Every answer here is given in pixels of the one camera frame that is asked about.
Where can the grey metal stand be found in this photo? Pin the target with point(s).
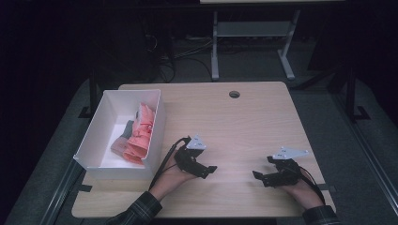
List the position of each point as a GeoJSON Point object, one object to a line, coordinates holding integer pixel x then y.
{"type": "Point", "coordinates": [250, 28]}

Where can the black tape tab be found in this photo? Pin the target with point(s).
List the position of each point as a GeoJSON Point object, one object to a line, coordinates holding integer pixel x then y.
{"type": "Point", "coordinates": [330, 188]}
{"type": "Point", "coordinates": [85, 188]}

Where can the white box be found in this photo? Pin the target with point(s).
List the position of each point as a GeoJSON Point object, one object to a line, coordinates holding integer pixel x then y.
{"type": "Point", "coordinates": [103, 125]}

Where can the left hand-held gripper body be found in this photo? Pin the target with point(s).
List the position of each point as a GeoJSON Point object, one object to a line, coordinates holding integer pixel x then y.
{"type": "Point", "coordinates": [187, 161]}

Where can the person's right hand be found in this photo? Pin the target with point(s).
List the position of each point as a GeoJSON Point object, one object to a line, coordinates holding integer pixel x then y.
{"type": "Point", "coordinates": [308, 195]}

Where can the pink glove with print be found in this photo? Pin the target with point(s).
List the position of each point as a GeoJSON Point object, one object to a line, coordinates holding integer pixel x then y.
{"type": "Point", "coordinates": [145, 120]}

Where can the black stand post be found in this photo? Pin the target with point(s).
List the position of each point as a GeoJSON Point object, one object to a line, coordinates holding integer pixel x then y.
{"type": "Point", "coordinates": [351, 93]}
{"type": "Point", "coordinates": [93, 93]}

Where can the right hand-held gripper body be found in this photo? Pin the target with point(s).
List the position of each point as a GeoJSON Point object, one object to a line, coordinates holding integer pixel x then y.
{"type": "Point", "coordinates": [289, 173]}

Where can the grey fingerless glove pink cuff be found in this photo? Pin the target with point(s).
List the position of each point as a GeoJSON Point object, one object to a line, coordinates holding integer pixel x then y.
{"type": "Point", "coordinates": [120, 146]}

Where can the person's left hand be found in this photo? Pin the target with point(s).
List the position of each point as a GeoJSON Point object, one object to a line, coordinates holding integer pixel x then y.
{"type": "Point", "coordinates": [170, 181]}

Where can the metal floor rail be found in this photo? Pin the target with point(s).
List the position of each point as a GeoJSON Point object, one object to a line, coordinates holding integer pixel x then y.
{"type": "Point", "coordinates": [369, 156]}
{"type": "Point", "coordinates": [59, 193]}

